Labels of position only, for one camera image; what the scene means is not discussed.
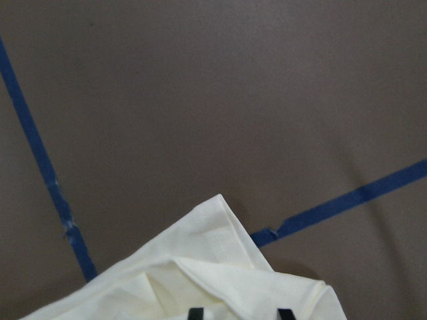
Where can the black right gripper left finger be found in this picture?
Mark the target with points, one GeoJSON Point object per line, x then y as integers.
{"type": "Point", "coordinates": [195, 313]}

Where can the cream long sleeve cat shirt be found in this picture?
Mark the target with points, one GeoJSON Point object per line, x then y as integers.
{"type": "Point", "coordinates": [206, 259]}

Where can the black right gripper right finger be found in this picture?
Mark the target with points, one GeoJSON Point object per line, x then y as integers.
{"type": "Point", "coordinates": [286, 314]}

